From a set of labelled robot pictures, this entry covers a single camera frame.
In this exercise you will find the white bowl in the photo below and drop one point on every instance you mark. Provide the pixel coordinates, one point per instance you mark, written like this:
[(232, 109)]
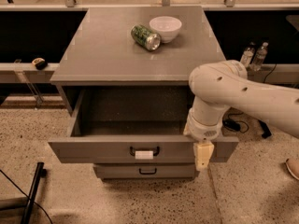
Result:
[(167, 27)]

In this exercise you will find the clear acrylic bracket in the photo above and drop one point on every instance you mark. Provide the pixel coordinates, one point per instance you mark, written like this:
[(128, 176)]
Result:
[(20, 74)]

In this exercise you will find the clear water bottle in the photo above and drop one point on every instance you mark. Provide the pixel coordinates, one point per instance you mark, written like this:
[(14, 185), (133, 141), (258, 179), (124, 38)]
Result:
[(259, 57), (248, 53)]

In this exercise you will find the shoe at right edge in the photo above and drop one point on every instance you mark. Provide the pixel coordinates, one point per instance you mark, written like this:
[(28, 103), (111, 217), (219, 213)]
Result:
[(293, 167)]

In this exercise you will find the grey top drawer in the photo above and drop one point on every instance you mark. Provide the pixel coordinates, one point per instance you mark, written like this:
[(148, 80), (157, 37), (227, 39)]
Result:
[(141, 124)]

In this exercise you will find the black stand leg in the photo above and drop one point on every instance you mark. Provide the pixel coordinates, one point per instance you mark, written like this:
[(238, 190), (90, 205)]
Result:
[(39, 173), (266, 131)]

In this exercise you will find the grey drawer cabinet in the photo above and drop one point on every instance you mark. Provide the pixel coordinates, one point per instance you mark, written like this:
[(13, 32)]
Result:
[(103, 53)]

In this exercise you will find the grey drawer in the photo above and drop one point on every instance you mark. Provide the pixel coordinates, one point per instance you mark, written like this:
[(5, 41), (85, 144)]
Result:
[(141, 124), (142, 171)]

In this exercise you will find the black stand leg left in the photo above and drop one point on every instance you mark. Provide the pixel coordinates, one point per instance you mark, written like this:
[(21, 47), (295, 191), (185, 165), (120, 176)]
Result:
[(39, 173)]

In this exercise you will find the left clear water bottle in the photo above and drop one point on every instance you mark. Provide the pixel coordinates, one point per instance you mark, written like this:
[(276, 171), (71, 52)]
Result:
[(248, 53)]

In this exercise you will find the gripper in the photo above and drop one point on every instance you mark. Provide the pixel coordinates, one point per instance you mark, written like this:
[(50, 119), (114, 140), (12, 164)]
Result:
[(204, 131)]

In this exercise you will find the right clear water bottle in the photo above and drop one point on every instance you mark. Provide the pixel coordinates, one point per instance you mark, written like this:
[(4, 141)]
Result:
[(259, 57)]

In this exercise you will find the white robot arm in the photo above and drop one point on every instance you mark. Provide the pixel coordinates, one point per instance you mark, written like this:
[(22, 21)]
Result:
[(220, 86)]

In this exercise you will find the green soda can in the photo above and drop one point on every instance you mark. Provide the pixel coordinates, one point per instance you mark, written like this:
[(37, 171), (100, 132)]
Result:
[(146, 38)]

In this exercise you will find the black stand leg right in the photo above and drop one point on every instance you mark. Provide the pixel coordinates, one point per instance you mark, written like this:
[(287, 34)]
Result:
[(266, 131)]

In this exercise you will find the black power adapter with cable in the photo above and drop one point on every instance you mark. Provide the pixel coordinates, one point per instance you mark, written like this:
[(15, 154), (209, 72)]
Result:
[(233, 125)]

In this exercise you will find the small black yellow object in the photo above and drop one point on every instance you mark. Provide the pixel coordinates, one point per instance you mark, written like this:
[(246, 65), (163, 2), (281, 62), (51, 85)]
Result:
[(39, 63)]

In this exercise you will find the grey bottom drawer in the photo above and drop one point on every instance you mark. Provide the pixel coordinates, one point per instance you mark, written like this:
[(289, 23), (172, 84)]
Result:
[(142, 171)]

